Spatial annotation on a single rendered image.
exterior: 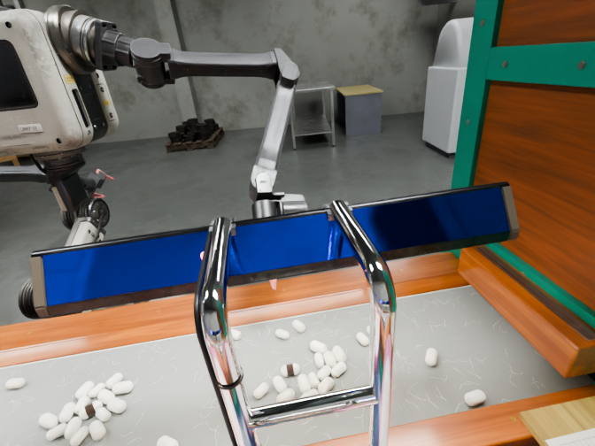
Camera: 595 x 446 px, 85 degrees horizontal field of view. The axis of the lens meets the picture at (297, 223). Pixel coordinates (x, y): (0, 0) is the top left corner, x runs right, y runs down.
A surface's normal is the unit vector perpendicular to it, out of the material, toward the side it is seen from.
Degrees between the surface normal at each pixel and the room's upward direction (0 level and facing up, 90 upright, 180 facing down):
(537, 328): 90
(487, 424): 0
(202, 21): 90
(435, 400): 0
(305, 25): 90
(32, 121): 90
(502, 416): 0
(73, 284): 58
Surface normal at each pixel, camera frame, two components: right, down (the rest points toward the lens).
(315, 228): 0.07, -0.09
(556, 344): -0.98, 0.15
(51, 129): 0.04, 0.46
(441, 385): -0.09, -0.88
